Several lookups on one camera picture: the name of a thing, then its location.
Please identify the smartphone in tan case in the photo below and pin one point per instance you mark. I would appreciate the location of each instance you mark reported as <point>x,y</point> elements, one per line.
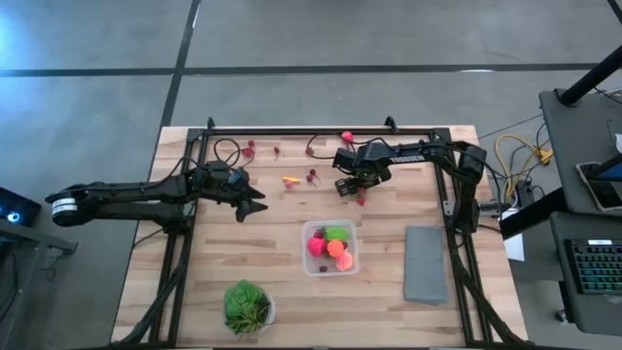
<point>600,190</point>

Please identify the grey desk top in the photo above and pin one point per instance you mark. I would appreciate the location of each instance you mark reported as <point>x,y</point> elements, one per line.
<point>568,146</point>
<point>602,316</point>

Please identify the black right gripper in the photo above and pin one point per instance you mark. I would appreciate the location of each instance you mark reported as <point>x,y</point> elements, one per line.
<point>374,163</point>

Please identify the black box with blue light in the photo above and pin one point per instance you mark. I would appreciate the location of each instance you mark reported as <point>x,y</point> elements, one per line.
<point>19,206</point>

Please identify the oblong red cherry with stem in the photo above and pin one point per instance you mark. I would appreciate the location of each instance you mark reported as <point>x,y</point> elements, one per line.
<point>276,150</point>

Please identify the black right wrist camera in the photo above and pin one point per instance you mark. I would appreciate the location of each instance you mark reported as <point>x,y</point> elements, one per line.
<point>345,159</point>

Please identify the black caster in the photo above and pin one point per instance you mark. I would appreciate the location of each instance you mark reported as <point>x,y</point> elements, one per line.
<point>562,316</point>

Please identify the white paper sheet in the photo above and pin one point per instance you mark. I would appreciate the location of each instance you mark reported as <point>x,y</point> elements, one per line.
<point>515,245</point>

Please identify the grey tupperware lid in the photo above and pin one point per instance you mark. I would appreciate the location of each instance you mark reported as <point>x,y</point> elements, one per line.
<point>425,265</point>

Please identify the black diagonal desk bar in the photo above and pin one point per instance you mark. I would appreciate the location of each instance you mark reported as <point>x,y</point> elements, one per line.
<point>529,216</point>

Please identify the black frame clamp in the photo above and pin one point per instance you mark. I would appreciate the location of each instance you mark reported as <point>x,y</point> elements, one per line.
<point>210,122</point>
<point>391,124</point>

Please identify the black aluminium table frame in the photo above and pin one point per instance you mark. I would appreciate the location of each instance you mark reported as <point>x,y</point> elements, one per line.
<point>291,131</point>

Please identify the pale orange peach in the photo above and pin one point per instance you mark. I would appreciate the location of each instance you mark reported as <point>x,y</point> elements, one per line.
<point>345,261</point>

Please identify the green pear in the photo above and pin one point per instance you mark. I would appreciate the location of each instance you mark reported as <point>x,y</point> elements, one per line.
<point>336,233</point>

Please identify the dark red cherry with stem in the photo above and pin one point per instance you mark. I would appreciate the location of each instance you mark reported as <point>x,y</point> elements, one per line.
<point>313,172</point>
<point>309,178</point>

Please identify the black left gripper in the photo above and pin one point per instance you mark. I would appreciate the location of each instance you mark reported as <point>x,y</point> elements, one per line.
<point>211,180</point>

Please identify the medium leafless red strawberry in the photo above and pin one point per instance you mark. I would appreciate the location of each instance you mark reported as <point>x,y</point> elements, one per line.
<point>347,137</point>

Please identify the grey metal stand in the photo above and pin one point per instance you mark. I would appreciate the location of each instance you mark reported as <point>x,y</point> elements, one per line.
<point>34,239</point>

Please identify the clear plastic tupperware container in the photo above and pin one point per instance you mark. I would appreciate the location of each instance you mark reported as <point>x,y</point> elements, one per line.
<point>308,269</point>

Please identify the backlit black keyboard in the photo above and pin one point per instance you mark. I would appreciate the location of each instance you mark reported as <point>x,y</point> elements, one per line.
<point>597,267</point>

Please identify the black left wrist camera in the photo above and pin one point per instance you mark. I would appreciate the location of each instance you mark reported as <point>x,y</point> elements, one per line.
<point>236,179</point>

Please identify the green plant in white pot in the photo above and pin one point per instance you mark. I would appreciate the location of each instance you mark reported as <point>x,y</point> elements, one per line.
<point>245,306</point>

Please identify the silver metal bracket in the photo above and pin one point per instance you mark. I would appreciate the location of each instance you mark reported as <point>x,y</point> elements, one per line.
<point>449,207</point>

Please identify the small strawberry with long stem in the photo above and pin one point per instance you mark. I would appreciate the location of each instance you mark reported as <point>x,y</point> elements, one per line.
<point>309,151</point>

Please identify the black round pole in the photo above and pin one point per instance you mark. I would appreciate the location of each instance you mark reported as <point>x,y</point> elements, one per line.
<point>588,78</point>

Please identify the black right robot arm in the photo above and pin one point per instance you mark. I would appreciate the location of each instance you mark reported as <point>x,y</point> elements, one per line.
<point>466,194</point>

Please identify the large red strawberry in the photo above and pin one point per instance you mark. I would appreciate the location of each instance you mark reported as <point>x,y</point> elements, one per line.
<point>316,246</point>

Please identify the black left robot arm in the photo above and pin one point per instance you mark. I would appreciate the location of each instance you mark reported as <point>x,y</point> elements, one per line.
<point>121,192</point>

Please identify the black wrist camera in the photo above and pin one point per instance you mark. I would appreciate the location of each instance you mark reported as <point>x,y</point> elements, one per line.
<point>345,159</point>
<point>236,179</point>

